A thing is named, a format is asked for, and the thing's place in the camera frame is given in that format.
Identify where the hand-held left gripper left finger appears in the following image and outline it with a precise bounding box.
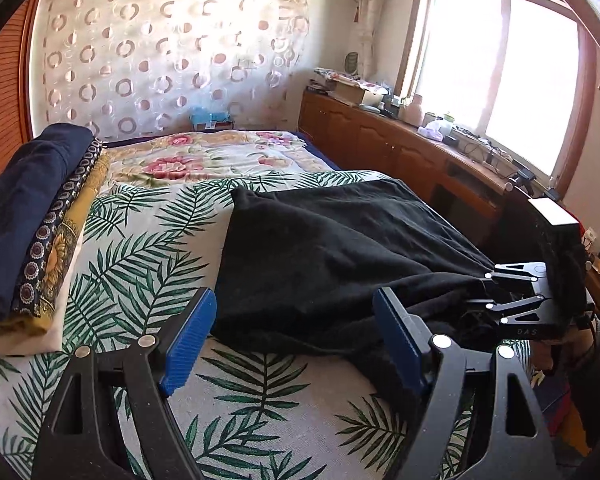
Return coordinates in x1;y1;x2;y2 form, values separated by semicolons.
32;287;217;480

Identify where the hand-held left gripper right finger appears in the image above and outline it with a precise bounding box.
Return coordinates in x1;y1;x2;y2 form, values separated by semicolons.
372;287;563;480

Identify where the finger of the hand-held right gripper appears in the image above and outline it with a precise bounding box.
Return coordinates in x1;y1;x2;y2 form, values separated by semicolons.
462;294;549;328
482;261;549;281

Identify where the black t-shirt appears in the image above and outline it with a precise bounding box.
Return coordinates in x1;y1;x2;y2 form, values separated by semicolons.
212;178;518;411

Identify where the stack of folded clothes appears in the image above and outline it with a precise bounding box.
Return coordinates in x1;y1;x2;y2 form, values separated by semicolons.
0;124;95;322

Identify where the person's right hand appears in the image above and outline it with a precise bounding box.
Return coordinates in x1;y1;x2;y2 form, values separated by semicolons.
547;327;597;373

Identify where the palm leaf print bedsheet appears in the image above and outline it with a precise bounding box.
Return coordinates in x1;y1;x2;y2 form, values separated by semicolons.
0;170;533;480

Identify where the cream folded cloth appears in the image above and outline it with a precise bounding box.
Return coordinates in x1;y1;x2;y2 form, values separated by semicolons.
0;232;88;358

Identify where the navy gold patterned folded quilt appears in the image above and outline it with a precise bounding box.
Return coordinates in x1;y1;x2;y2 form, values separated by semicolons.
11;139;112;336

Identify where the floral blanket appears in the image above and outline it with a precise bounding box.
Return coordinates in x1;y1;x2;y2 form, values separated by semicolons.
96;130;342;197

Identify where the wooden sideboard cabinet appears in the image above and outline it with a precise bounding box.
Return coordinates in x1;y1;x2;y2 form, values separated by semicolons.
299;89;513;223

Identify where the white jar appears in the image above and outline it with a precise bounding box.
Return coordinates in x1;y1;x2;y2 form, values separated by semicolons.
402;94;427;127

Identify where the window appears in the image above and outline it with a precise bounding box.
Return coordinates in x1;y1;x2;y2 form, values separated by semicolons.
400;0;598;188

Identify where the blue box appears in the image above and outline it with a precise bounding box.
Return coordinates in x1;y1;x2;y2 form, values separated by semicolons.
189;106;234;129

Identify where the cardboard box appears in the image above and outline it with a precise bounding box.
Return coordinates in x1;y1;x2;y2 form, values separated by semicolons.
329;80;388;107

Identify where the sheer curtain with circles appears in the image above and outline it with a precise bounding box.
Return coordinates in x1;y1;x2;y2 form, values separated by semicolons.
34;0;312;142

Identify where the side curtain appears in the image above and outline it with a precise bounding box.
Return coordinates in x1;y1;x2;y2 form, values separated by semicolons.
349;0;422;73

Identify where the wooden wardrobe door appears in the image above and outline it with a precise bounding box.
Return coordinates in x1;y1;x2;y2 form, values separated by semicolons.
0;0;43;193

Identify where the tangle of cables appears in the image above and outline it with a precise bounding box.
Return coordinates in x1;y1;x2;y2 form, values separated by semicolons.
452;127;511;166

